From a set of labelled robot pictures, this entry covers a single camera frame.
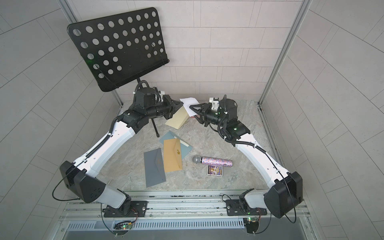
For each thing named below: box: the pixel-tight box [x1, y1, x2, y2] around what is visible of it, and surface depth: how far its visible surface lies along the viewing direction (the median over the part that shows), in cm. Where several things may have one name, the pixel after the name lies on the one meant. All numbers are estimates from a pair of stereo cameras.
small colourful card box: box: [207, 164, 223, 177], surface depth 84 cm
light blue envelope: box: [159, 130, 194, 160], surface depth 96 cm
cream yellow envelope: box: [165, 105, 190, 130], surface depth 104 cm
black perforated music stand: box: [67, 7, 170, 138], surface depth 64 cm
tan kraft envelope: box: [163, 138, 183, 173], surface depth 89 cm
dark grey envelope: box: [143, 147, 167, 188], surface depth 84 cm
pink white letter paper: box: [179, 97, 200, 117], surface depth 73 cm
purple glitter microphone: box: [192, 155, 233, 167], surface depth 86 cm
